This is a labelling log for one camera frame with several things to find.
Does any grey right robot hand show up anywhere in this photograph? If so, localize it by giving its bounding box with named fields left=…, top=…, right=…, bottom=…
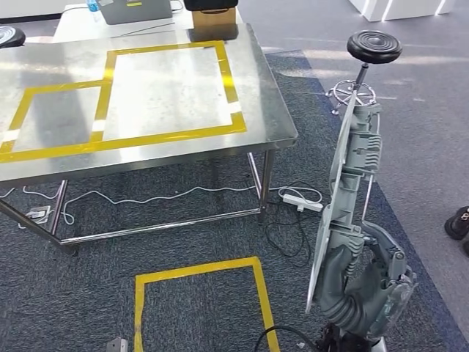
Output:
left=317, top=221, right=418, bottom=337

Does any silver wheel hub cap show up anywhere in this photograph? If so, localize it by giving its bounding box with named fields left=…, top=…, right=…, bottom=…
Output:
left=306, top=89, right=383, bottom=315

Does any stainless steel workbench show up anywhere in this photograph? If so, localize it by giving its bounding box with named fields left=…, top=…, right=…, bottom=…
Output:
left=0, top=21, right=299, bottom=257

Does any person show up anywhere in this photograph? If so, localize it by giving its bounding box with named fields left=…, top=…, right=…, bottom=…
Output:
left=443, top=206, right=469, bottom=257

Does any white power strip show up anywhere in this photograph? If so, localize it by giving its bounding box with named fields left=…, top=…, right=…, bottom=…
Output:
left=282, top=193, right=324, bottom=213

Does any black round stool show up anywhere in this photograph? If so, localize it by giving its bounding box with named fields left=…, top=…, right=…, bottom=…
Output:
left=325, top=29, right=403, bottom=116
left=0, top=25, right=26, bottom=50

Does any white display plinth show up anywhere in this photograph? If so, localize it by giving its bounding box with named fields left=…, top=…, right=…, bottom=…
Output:
left=348, top=0, right=457, bottom=23

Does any brown cardboard box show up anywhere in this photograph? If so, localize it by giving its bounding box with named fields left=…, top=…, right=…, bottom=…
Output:
left=192, top=7, right=238, bottom=29

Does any black case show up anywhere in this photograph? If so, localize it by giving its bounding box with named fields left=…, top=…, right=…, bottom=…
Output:
left=183, top=0, right=239, bottom=12

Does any grey laptop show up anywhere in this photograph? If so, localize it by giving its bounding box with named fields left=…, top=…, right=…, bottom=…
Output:
left=96, top=0, right=173, bottom=25

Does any white power adapter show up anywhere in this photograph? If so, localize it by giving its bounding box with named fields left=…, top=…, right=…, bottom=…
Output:
left=26, top=205, right=51, bottom=225

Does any white table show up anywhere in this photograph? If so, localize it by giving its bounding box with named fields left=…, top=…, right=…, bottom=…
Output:
left=53, top=0, right=244, bottom=45

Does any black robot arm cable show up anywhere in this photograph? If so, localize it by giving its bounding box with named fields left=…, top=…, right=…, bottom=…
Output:
left=253, top=325, right=321, bottom=352

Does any black floor cable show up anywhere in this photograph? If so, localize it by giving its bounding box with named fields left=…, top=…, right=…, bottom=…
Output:
left=263, top=180, right=324, bottom=269

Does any white charger cable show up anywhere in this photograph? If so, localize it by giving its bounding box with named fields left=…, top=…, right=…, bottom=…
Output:
left=0, top=184, right=285, bottom=227

